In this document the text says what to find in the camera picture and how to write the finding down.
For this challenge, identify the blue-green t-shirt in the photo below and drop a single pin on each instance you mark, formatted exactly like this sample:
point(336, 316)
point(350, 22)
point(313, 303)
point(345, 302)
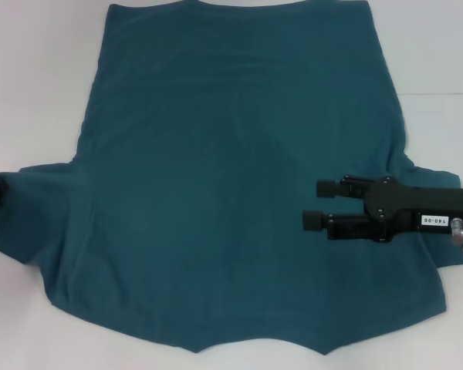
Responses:
point(216, 154)

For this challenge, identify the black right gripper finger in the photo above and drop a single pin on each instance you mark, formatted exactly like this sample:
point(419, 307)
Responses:
point(347, 189)
point(343, 225)

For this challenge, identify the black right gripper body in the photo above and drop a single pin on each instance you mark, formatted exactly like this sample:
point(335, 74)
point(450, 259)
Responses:
point(401, 208)

